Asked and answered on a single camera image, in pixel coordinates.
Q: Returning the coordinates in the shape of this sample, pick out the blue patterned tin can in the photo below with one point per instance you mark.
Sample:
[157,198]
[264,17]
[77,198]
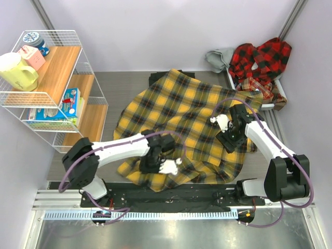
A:
[34,39]

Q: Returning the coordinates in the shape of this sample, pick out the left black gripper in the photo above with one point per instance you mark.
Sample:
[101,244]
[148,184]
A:
[145,169]

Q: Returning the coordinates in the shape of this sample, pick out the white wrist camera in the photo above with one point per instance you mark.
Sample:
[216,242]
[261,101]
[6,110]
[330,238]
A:
[222,121]
[170,166]

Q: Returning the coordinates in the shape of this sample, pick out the blue product box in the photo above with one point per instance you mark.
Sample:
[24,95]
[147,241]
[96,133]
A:
[70,100]

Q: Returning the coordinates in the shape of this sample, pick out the grey crumpled shirt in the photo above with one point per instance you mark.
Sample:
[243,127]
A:
[219,59]

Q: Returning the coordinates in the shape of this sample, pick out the yellow plaid long sleeve shirt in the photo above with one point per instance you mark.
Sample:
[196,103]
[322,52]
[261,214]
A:
[184,105]

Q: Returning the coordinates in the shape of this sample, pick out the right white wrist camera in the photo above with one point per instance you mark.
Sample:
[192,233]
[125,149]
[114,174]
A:
[222,121]

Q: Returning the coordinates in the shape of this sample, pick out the folded black shirt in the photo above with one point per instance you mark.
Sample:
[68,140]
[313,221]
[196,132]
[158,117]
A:
[154,77]

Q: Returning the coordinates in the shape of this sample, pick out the green box on shelf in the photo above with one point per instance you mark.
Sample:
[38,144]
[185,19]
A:
[77,112]

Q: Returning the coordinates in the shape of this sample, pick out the pink cube box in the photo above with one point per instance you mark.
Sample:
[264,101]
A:
[32,56]

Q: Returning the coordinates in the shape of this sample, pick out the white laundry basket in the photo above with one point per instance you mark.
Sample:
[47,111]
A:
[233,86]

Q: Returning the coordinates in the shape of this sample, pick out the white wire shelf rack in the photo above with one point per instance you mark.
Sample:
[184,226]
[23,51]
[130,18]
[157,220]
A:
[67,66]

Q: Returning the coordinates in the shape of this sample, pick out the red black plaid shirt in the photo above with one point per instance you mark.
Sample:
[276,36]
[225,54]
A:
[263,63]

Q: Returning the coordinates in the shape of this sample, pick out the white slotted cable duct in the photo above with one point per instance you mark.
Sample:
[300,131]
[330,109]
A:
[91,214]

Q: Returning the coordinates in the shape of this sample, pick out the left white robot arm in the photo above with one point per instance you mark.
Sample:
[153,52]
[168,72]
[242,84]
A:
[83,160]

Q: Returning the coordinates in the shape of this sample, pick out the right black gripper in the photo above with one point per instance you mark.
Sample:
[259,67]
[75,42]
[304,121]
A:
[223,137]

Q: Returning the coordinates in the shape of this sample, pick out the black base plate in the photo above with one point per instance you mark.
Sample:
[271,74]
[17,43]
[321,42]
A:
[121,195]

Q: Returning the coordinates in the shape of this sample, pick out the yellow green pitcher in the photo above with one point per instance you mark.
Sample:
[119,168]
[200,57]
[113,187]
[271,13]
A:
[18,73]

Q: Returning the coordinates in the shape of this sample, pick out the brown plaid shirt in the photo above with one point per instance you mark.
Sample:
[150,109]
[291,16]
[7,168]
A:
[273,94]

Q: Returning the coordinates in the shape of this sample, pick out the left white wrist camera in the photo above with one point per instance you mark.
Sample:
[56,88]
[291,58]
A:
[170,166]

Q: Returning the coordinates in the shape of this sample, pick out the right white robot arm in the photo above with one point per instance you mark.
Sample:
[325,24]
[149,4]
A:
[288,173]

